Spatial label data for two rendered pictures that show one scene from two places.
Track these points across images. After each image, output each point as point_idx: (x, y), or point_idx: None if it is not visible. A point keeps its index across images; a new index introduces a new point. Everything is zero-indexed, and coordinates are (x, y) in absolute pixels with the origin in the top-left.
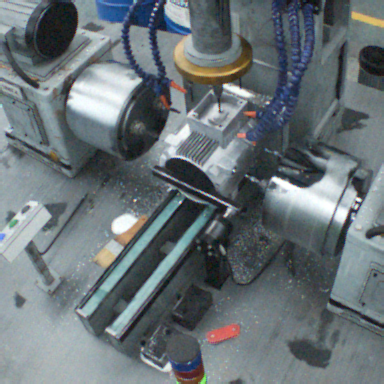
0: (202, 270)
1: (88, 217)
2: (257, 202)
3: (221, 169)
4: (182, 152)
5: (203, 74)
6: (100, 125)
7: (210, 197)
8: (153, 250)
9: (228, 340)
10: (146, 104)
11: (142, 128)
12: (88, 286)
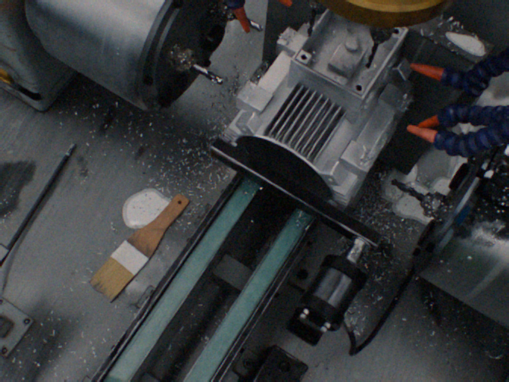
0: (282, 304)
1: (78, 193)
2: (370, 176)
3: (348, 165)
4: (279, 134)
5: (371, 4)
6: (106, 53)
7: (323, 215)
8: (204, 279)
9: None
10: (198, 10)
11: (191, 63)
12: (82, 336)
